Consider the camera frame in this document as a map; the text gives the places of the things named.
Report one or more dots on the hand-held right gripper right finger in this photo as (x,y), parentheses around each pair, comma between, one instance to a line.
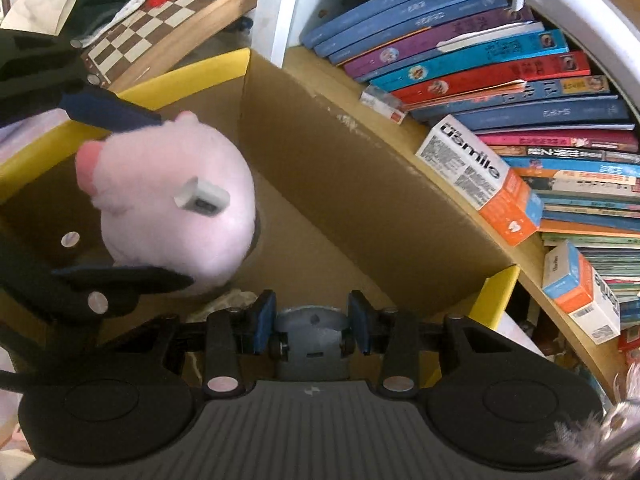
(358,322)

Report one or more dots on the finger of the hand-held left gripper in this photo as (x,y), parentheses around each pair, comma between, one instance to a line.
(112,110)
(125,280)

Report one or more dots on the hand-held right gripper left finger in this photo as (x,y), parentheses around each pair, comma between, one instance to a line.
(265,322)

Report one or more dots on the pink plush toy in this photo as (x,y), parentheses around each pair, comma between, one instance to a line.
(170,220)

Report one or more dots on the yellow-rimmed cardboard box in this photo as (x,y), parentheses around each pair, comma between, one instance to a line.
(350,185)

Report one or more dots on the wooden desktop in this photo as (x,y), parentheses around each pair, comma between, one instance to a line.
(325,72)

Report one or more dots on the wooden chessboard table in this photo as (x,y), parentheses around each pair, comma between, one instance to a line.
(190,15)

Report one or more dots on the large white orange carton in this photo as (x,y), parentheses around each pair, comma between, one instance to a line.
(475,170)

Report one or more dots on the small red white packet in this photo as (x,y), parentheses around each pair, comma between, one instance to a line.
(382,105)

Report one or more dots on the small white orange carton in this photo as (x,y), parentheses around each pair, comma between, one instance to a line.
(575,290)

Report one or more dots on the grey fluffy object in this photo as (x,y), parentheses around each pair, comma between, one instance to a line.
(595,430)

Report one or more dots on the row of books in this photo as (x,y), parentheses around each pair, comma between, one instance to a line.
(525,80)

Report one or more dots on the white curved bar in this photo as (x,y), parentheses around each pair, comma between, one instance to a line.
(575,5)

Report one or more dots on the white shelf frame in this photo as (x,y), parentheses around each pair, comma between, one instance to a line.
(277,10)

